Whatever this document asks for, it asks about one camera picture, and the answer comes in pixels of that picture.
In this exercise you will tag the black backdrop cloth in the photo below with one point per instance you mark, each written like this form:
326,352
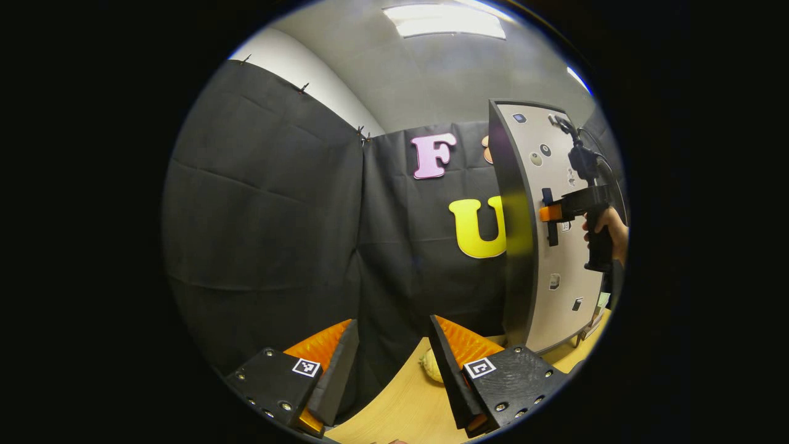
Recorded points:
265,216

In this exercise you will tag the yellow round bun toy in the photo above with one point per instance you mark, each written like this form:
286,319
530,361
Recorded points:
433,369

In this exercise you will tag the grey cabinet door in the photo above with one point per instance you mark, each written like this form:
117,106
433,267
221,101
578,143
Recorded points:
564,283

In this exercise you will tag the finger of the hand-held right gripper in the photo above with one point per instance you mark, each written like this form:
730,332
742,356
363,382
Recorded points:
550,213

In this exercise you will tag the dark grey cabinet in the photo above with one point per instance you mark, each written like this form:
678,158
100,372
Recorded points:
515,203

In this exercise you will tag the long ceiling light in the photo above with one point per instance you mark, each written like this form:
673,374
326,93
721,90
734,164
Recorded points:
444,21

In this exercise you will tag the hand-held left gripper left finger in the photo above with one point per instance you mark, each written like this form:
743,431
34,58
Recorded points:
339,376

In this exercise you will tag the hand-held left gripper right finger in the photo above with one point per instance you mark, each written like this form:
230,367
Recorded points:
450,376

